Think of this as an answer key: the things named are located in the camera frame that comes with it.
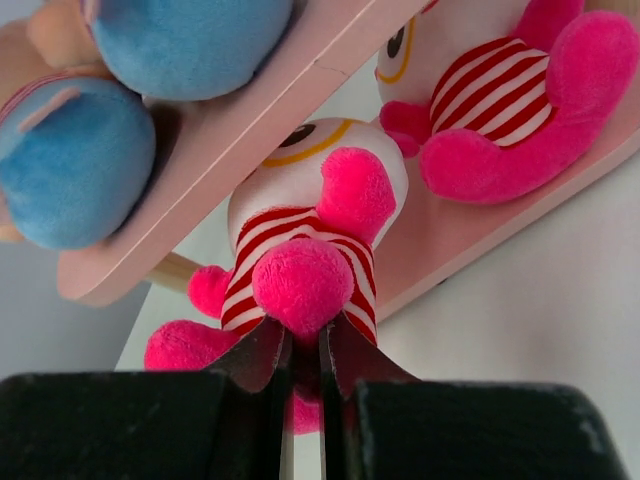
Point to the white glasses plush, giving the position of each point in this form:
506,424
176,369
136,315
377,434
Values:
497,98
303,228

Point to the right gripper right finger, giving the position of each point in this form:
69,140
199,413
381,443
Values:
380,422

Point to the pink three-tier shelf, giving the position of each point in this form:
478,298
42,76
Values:
206,149

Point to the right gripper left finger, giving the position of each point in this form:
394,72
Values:
226,421

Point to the blue plush on shelf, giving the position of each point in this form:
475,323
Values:
76,155
177,50

